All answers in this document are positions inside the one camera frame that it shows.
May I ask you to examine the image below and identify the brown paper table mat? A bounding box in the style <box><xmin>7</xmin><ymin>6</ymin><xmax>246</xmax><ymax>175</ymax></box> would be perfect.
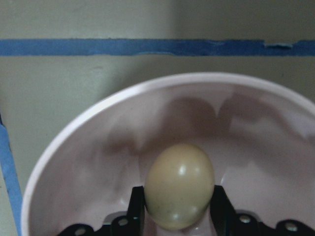
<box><xmin>0</xmin><ymin>0</ymin><xmax>315</xmax><ymax>236</ymax></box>

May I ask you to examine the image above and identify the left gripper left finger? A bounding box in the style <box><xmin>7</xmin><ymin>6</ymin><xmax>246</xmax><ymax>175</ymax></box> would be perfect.
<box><xmin>127</xmin><ymin>186</ymin><xmax>146</xmax><ymax>236</ymax></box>

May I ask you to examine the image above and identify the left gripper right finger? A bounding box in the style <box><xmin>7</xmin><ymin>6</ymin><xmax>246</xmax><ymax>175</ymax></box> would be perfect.
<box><xmin>210</xmin><ymin>185</ymin><xmax>236</xmax><ymax>236</ymax></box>

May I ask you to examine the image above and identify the pink bowl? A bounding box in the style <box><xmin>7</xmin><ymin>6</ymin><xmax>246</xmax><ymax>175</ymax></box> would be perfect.
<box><xmin>21</xmin><ymin>73</ymin><xmax>315</xmax><ymax>236</ymax></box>

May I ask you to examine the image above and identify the brown egg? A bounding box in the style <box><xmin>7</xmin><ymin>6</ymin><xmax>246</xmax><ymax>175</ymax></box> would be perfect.
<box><xmin>144</xmin><ymin>144</ymin><xmax>215</xmax><ymax>230</ymax></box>

